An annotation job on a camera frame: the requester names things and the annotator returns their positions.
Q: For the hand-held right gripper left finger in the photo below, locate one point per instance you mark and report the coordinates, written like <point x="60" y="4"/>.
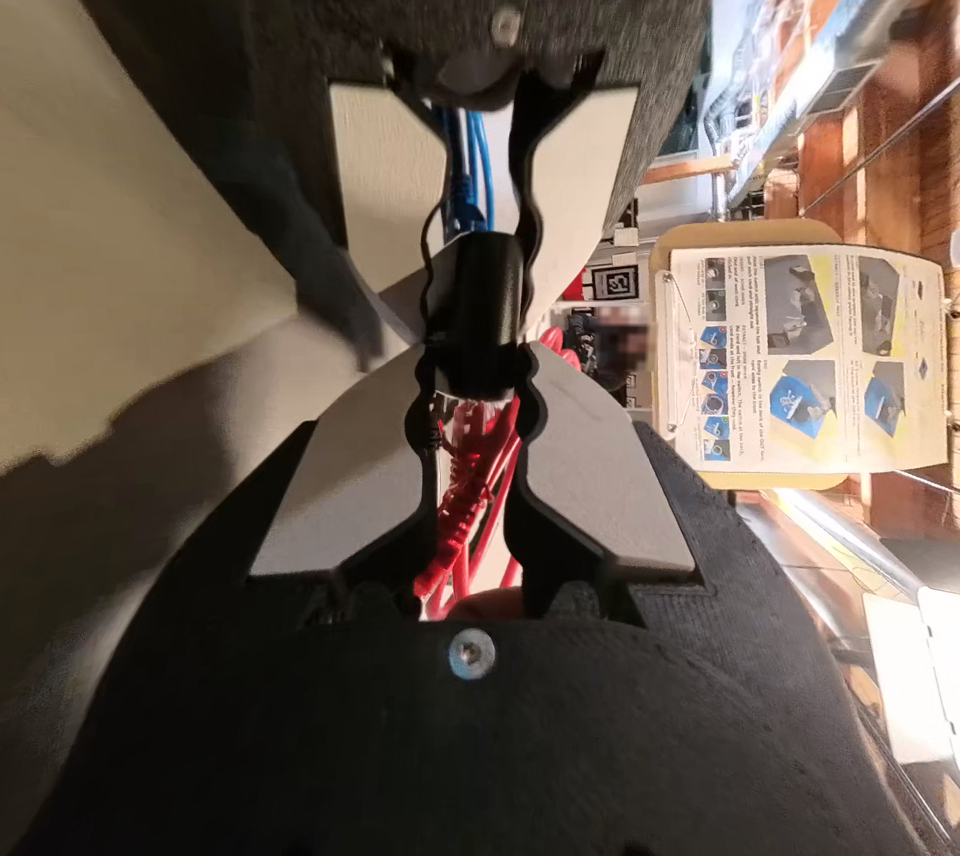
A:
<point x="345" y="496"/>

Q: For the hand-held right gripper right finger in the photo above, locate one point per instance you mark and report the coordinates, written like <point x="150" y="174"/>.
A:
<point x="600" y="489"/>

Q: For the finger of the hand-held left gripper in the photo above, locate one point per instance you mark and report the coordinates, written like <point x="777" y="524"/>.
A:
<point x="382" y="151"/>
<point x="581" y="166"/>

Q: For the black ethernet coupler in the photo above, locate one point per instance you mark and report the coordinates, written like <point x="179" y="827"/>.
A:
<point x="480" y="316"/>

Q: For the black white marker tag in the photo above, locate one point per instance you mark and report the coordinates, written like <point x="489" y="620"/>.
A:
<point x="615" y="282"/>

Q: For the wooden instruction sheet board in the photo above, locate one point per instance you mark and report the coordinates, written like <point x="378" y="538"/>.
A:
<point x="810" y="361"/>

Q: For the ceiling air vent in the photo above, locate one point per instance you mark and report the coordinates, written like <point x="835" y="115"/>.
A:
<point x="841" y="88"/>

